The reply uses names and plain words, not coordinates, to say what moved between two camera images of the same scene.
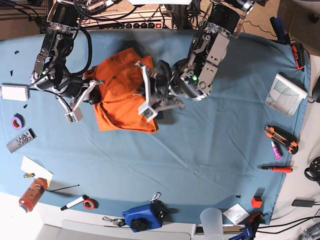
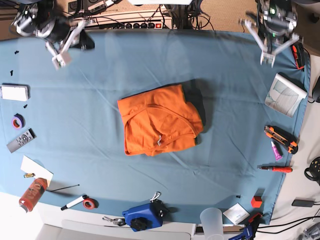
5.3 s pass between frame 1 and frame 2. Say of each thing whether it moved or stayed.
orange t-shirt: moved
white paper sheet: stayed
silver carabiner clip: stayed
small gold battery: stayed
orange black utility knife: stayed
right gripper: moved
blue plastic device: stayed
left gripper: moved
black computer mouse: stayed
